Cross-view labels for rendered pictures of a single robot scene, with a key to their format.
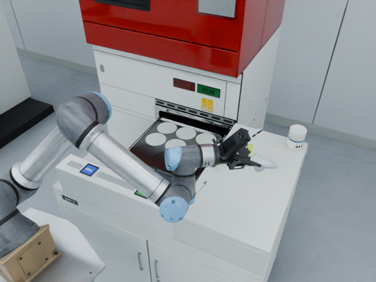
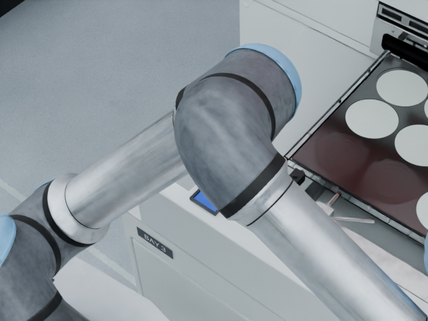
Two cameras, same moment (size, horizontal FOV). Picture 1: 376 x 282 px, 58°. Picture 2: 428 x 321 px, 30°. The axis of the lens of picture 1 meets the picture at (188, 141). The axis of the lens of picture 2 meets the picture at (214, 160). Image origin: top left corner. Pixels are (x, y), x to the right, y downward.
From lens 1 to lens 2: 0.32 m
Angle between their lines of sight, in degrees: 17
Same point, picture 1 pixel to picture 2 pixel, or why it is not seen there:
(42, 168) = (118, 208)
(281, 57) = not seen: outside the picture
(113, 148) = (313, 234)
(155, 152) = (369, 158)
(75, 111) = (230, 127)
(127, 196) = (301, 286)
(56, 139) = (160, 155)
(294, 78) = not seen: outside the picture
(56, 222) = (127, 303)
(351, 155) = not seen: outside the picture
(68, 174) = (163, 198)
